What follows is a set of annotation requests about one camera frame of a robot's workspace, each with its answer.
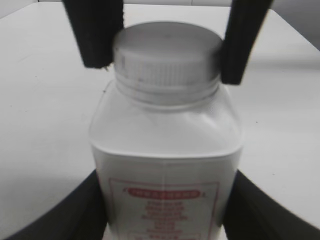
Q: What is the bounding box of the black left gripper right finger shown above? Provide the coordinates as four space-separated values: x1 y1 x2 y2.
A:
222 170 320 240

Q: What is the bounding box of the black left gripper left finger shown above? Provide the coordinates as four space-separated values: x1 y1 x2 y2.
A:
0 171 107 240

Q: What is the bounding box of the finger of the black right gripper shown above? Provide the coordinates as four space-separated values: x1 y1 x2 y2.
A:
220 0 273 85
62 0 124 69

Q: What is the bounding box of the white plastic bottle cap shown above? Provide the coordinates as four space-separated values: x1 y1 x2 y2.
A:
113 21 223 105

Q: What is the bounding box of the white yili yogurt bottle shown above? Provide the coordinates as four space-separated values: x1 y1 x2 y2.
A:
89 82 243 240

